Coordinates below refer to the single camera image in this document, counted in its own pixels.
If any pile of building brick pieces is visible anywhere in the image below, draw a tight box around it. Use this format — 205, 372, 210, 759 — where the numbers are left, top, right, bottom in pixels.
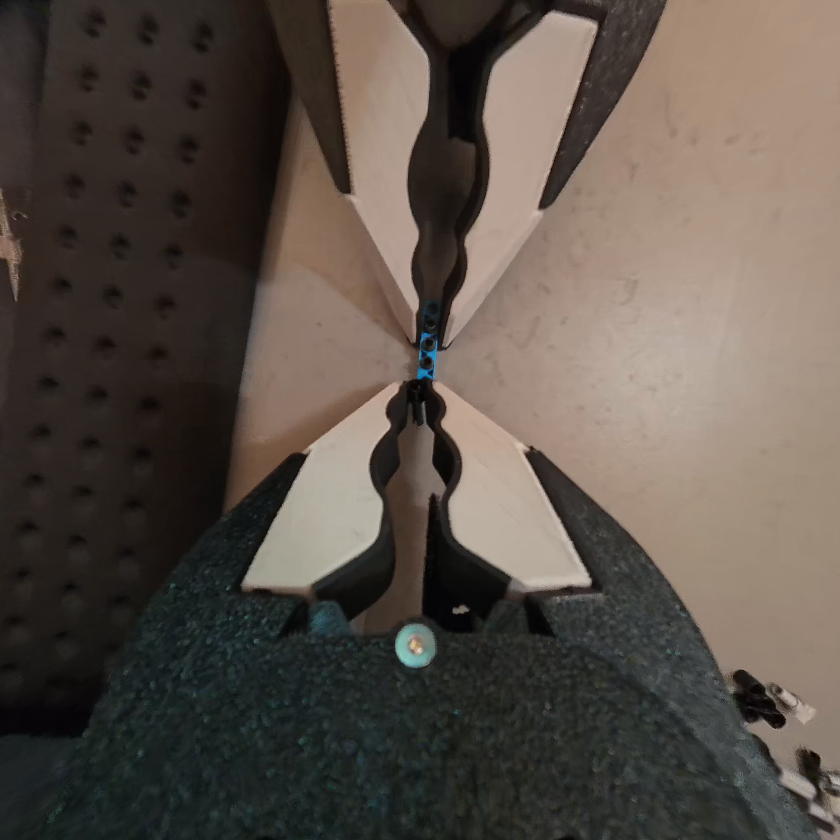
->
731, 669, 840, 821

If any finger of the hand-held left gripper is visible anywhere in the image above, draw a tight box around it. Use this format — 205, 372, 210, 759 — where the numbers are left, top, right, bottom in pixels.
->
328, 0, 434, 343
445, 10, 598, 349

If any light blue short beam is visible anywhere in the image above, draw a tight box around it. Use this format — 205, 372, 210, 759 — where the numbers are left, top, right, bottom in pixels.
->
419, 299, 439, 382

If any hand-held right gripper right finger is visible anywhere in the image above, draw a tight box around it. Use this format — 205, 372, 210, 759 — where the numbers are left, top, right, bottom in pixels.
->
420, 381, 595, 634

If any grey desk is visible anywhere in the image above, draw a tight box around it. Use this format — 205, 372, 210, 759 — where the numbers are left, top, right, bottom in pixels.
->
223, 0, 840, 840

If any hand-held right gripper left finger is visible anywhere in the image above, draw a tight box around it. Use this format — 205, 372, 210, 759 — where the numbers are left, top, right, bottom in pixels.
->
241, 381, 411, 621

